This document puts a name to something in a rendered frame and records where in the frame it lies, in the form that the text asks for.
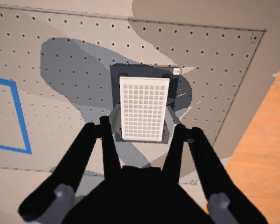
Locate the grey perforated base plate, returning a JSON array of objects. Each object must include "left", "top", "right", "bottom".
[{"left": 0, "top": 5, "right": 267, "bottom": 173}]

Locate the black rectangular plate holder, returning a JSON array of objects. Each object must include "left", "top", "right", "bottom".
[{"left": 110, "top": 65, "right": 180, "bottom": 144}]

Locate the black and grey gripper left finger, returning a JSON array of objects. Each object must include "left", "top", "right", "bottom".
[{"left": 18, "top": 104, "right": 129, "bottom": 224}]

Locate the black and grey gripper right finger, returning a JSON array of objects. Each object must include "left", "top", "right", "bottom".
[{"left": 152, "top": 106, "right": 269, "bottom": 224}]

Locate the blue tape outline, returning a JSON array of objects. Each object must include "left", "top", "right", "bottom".
[{"left": 0, "top": 78, "right": 32, "bottom": 154}]

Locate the white well plate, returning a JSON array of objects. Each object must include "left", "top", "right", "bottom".
[{"left": 120, "top": 77, "right": 169, "bottom": 141}]

